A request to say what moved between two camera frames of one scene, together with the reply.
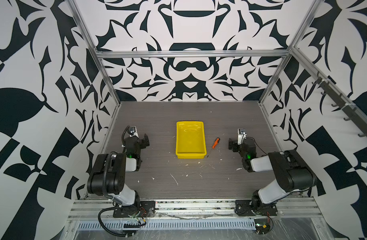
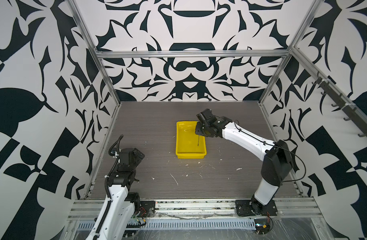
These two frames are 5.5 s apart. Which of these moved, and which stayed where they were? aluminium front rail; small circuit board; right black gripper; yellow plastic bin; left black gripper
Moved: left black gripper; right black gripper
Stayed: small circuit board; yellow plastic bin; aluminium front rail
